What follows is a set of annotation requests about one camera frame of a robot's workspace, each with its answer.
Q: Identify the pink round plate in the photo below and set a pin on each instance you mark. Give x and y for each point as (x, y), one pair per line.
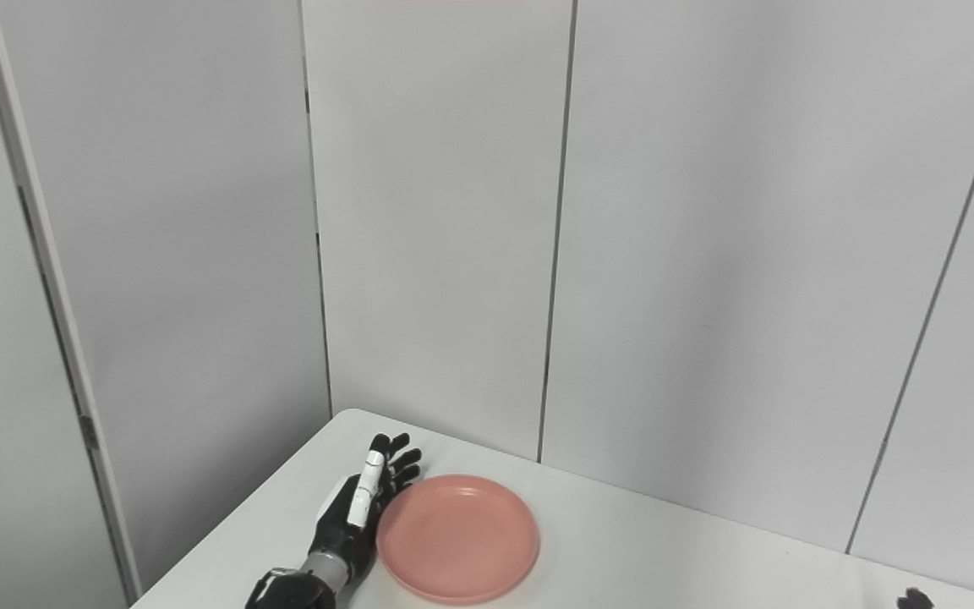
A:
(457, 540)

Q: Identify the grey metal partition hinge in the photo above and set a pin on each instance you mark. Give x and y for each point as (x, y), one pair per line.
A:
(89, 432)

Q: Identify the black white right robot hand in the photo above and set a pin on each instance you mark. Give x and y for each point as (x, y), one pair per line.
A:
(915, 600)

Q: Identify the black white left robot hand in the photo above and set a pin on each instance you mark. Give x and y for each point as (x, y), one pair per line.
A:
(347, 524)

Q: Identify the white partition frame post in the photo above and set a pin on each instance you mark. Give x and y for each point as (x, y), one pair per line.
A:
(47, 296)

